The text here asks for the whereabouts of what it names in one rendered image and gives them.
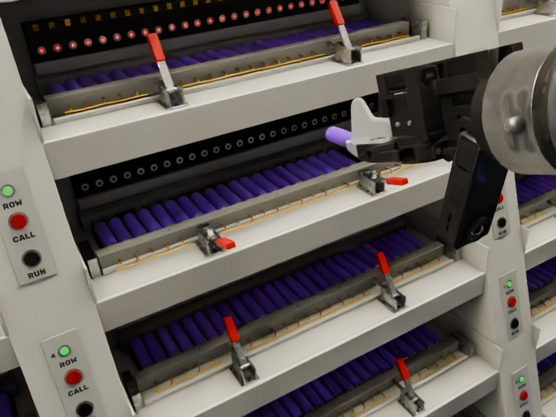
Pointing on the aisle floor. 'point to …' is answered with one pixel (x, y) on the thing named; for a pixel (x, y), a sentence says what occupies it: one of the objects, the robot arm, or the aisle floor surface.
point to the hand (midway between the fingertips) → (365, 146)
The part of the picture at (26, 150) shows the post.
